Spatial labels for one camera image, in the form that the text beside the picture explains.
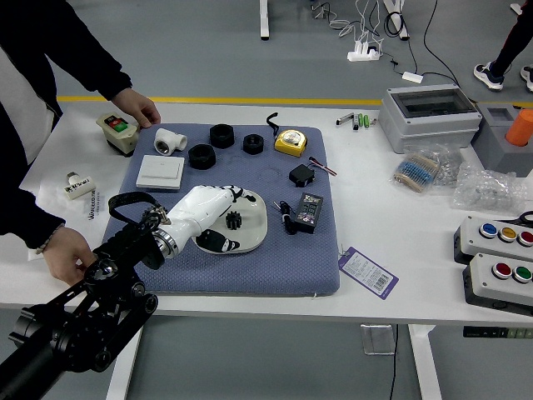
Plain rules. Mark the bag of resistors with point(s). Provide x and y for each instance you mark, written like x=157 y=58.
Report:
x=416 y=171

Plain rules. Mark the beige red-green switch box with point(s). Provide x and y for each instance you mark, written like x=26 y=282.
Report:
x=118 y=137

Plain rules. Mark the blue-grey padded mat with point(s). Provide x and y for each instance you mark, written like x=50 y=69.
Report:
x=250 y=266

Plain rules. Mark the silver box under table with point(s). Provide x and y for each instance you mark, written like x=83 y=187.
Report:
x=377 y=339

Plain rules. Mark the white power strip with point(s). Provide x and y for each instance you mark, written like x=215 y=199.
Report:
x=363 y=54

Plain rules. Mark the bubble wrap bag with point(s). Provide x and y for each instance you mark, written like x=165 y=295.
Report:
x=487 y=189

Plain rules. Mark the large black nut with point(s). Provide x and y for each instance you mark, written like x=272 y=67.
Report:
x=222 y=136
x=201 y=157

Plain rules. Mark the white power adapter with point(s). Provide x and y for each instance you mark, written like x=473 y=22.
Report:
x=412 y=76

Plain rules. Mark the yellow tape measure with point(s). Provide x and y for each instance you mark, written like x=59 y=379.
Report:
x=290 y=141

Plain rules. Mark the white wall switch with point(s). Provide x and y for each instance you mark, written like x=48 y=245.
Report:
x=160 y=172

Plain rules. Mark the grey electrical enclosure box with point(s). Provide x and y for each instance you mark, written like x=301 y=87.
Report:
x=433 y=125

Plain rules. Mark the person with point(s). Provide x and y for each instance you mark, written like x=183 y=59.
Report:
x=25 y=125
x=510 y=41

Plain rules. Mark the small white labelled block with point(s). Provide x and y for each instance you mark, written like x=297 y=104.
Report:
x=79 y=186

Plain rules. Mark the three-button grey control box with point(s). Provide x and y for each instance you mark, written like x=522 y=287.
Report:
x=470 y=243

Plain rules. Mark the two-button grey control box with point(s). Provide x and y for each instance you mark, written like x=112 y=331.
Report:
x=483 y=283

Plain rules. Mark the person's right forearm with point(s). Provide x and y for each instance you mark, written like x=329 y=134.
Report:
x=29 y=221

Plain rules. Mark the orange cylinder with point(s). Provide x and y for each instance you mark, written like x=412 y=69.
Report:
x=520 y=129

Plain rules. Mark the black table control panel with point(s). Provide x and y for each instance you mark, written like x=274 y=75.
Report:
x=495 y=332

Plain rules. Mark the person's left forearm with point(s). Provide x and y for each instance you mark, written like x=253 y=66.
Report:
x=96 y=58

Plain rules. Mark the clear bag of screws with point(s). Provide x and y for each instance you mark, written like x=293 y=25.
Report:
x=450 y=166

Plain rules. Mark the white square plate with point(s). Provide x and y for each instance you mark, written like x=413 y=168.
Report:
x=255 y=225

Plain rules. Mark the small black nut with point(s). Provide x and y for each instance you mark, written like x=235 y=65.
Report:
x=253 y=144

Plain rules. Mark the person's left hand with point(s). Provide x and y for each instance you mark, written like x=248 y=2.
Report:
x=137 y=108

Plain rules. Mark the small black gear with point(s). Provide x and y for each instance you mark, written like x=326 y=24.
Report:
x=234 y=221

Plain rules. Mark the white background table leg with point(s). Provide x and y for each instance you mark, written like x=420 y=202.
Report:
x=264 y=18
x=397 y=16

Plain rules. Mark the black digital controller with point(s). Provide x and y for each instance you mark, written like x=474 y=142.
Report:
x=309 y=209

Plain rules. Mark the person's right hand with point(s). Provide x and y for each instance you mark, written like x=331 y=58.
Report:
x=68 y=260

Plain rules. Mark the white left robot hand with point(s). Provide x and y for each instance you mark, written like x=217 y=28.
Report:
x=195 y=208

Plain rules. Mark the white pipe tee fitting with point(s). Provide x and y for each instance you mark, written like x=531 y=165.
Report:
x=167 y=141

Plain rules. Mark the purple barcode tag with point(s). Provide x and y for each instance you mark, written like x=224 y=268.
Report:
x=368 y=273

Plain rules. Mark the green battery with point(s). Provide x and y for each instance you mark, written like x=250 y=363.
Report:
x=367 y=121
x=362 y=121

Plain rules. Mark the grey foam block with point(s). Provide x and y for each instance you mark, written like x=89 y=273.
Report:
x=495 y=143

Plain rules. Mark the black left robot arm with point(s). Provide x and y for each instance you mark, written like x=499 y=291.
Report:
x=112 y=250

